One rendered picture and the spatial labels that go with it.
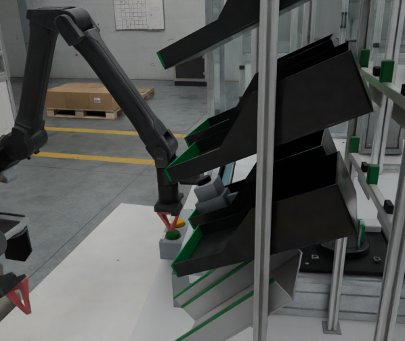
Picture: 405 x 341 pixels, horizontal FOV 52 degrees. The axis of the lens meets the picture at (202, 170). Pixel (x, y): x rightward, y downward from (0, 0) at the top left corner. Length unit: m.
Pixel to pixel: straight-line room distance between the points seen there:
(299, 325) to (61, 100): 6.13
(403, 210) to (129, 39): 9.61
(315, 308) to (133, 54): 9.21
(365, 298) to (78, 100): 5.99
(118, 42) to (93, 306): 9.20
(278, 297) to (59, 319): 0.67
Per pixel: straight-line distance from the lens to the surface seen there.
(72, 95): 6.75
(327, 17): 2.01
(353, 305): 1.10
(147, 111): 1.07
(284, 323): 1.08
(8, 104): 5.69
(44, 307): 1.21
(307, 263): 1.09
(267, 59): 0.48
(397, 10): 1.85
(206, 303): 0.85
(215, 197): 0.79
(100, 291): 1.22
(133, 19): 9.92
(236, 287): 0.80
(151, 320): 1.10
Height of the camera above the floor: 1.58
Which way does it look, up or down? 22 degrees down
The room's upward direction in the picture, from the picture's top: 2 degrees counter-clockwise
